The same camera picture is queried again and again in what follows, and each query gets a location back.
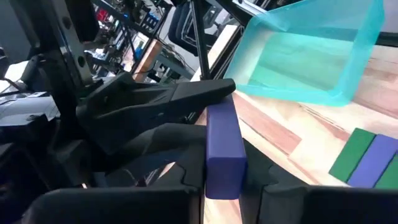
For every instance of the black office chair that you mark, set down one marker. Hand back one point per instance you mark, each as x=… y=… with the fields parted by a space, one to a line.
x=183 y=28

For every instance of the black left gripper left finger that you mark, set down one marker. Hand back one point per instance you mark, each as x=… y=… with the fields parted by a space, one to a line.
x=124 y=208

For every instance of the teal plastic bin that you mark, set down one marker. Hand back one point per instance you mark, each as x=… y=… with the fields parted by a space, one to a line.
x=311 y=62

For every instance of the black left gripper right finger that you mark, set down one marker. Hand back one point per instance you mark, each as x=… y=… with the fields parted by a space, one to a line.
x=311 y=205

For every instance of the green wooden block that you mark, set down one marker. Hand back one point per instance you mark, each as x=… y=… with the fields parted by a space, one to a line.
x=390 y=174
x=353 y=155

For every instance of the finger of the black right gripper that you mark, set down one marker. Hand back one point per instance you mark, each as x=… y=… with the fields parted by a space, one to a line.
x=174 y=140
x=140 y=105

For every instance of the purple wooden block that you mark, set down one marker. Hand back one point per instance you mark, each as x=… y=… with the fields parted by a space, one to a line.
x=373 y=161
x=225 y=149

